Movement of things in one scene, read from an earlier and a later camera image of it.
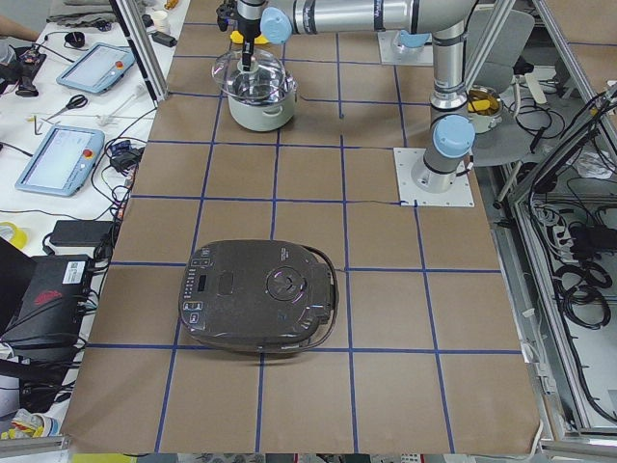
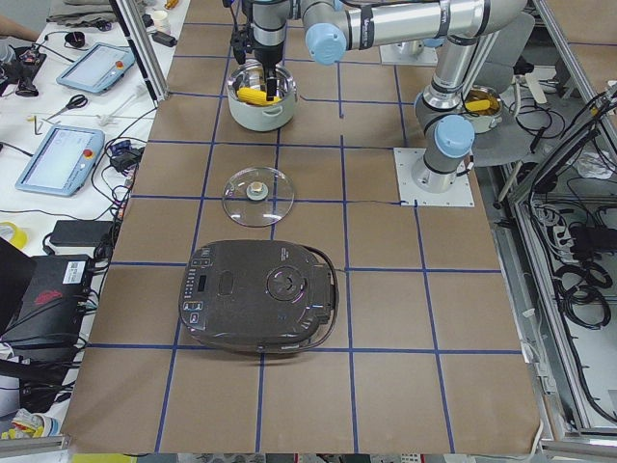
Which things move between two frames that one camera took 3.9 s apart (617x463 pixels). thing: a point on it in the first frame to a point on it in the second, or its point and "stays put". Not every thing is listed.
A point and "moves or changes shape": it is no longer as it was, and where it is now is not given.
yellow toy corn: x=237 y=38 moves or changes shape
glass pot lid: x=266 y=82 to x=257 y=196
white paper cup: x=161 y=19 stays put
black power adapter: x=82 y=233 stays put
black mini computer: x=50 y=313 stays put
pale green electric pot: x=262 y=117 stays put
